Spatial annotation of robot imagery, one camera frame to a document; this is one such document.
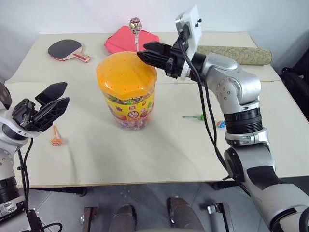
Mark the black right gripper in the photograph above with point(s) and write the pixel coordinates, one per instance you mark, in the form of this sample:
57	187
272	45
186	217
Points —
177	61

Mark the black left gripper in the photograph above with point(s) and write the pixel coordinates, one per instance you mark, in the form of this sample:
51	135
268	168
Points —
23	113

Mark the lollipop with white stick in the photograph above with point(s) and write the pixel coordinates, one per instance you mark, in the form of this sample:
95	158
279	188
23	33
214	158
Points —
134	24

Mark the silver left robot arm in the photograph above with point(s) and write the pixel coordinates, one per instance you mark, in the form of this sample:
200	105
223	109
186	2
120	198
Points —
7	169

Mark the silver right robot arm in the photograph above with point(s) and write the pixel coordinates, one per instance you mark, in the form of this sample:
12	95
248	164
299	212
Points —
241	79

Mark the clear jar with orange lid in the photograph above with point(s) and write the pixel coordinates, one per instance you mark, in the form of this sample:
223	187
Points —
126	75

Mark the red folded cloth pouch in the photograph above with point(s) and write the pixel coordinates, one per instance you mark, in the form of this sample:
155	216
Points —
123	39

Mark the lollipop with orange stick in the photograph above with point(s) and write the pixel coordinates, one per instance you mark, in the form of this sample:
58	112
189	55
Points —
56	142

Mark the black table tennis paddle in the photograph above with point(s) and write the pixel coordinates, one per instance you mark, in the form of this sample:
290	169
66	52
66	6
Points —
64	49

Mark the lollipop with green stick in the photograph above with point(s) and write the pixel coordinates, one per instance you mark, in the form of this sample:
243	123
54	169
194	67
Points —
200	117

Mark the lollipop with blue wrapper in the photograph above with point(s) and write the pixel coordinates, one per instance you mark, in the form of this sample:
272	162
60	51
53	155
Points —
221	124

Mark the black office chair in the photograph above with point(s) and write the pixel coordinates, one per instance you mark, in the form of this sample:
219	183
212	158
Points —
295	87

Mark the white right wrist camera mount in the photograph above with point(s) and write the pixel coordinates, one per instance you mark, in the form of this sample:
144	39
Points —
193	26

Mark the black table frame foot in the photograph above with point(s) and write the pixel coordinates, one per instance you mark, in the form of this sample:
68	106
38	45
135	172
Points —
224	184

